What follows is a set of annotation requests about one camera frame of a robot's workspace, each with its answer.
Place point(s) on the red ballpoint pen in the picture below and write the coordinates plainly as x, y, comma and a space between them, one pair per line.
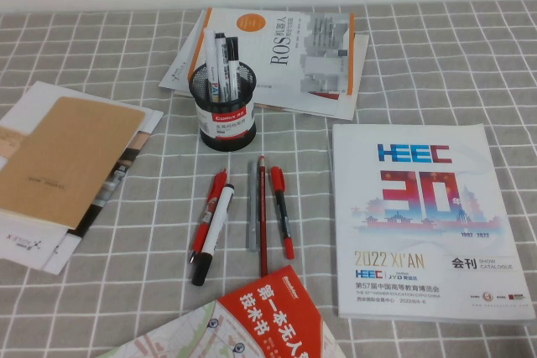
217, 184

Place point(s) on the black mesh pen holder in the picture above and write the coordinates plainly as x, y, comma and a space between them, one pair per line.
226, 136

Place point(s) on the grey pen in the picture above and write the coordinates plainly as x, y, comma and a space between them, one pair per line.
251, 215

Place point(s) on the red and black marker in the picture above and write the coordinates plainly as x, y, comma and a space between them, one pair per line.
282, 211

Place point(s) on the red pencil with eraser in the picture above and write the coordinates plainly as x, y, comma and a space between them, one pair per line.
263, 228

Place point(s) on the white brochure stack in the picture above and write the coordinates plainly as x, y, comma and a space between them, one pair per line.
335, 106

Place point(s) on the white orange ROS book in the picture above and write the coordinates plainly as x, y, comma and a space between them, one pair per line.
293, 48

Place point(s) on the red book with map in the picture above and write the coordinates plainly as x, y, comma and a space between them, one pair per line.
268, 316

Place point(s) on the grey checkered tablecloth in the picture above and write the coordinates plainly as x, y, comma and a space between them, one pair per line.
419, 81

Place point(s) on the white HEEC show catalogue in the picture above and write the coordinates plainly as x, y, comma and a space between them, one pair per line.
419, 240

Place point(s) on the brown kraft notebook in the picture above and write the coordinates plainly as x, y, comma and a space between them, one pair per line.
67, 157

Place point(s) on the white brochures with photos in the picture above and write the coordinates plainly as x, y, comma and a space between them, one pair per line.
25, 245

